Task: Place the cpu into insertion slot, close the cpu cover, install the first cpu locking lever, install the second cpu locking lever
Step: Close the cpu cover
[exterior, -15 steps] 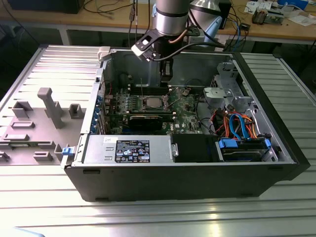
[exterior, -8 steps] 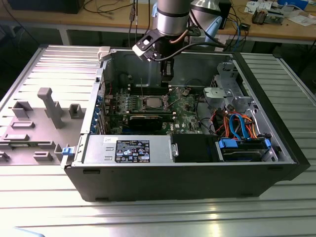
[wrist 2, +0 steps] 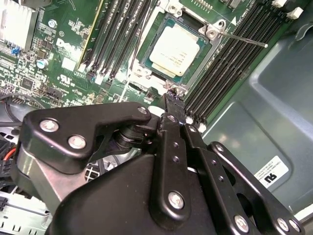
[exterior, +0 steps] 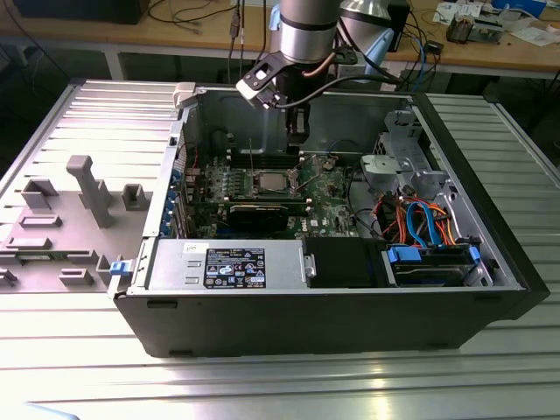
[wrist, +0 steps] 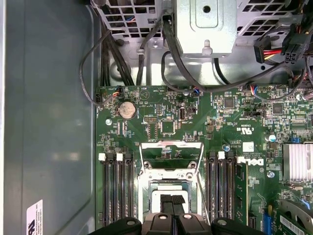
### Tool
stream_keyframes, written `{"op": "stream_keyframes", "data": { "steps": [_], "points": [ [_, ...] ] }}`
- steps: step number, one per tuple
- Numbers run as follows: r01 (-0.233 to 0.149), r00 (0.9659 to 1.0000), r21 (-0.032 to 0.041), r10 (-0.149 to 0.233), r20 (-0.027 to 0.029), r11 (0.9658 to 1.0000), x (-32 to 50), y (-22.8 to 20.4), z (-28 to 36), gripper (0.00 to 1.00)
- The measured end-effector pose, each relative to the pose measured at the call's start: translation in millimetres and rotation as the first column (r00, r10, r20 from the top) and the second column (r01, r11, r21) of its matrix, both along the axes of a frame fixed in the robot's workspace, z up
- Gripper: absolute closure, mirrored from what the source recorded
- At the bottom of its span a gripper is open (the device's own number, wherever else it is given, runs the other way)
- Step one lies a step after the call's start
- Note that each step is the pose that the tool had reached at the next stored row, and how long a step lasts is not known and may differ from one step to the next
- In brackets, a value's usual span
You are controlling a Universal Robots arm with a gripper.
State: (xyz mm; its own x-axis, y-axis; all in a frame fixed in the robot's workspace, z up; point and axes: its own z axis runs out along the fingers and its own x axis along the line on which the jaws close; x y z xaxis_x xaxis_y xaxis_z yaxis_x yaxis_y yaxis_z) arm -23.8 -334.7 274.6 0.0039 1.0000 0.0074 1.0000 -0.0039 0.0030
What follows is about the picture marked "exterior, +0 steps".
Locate metal socket cover frame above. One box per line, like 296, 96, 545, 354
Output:
291, 153, 324, 196

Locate silver CPU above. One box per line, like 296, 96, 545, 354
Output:
257, 172, 288, 190

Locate CPU socket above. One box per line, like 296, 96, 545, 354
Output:
249, 167, 304, 198

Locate green motherboard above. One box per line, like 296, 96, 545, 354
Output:
181, 150, 364, 240

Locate black graphics card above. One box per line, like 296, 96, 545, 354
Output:
227, 203, 290, 233

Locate silver metal drive cage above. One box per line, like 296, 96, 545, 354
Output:
360, 108, 452, 202

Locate pale plastic case latch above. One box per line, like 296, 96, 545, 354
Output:
172, 81, 198, 110

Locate black plastic bay shroud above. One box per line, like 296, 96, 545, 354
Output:
304, 238, 386, 290

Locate black upright box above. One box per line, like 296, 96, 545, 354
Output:
387, 0, 411, 53

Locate grey power supply unit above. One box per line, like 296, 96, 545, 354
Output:
148, 238, 317, 292

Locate black PC case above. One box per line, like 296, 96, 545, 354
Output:
107, 82, 551, 360

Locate hard disk in blue carrier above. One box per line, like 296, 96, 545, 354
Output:
382, 244, 482, 288

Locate brown copper heatsink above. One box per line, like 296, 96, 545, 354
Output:
445, 12, 477, 45

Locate white printed cards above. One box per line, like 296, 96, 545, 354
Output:
432, 0, 469, 23

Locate wooden desk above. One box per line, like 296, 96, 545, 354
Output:
0, 0, 560, 82

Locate grey metal device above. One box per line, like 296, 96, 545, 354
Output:
474, 10, 504, 45

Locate grey parts rack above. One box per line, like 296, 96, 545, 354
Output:
0, 155, 152, 294

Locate dark box on desk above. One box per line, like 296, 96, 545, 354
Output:
12, 0, 152, 25

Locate white paper sheet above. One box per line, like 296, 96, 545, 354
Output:
509, 24, 560, 49

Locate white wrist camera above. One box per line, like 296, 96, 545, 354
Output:
234, 65, 281, 110

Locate orange wire bundle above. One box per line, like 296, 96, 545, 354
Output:
422, 199, 463, 247
375, 196, 410, 240

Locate blue flat data cable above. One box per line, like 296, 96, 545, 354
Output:
423, 199, 443, 249
404, 199, 428, 249

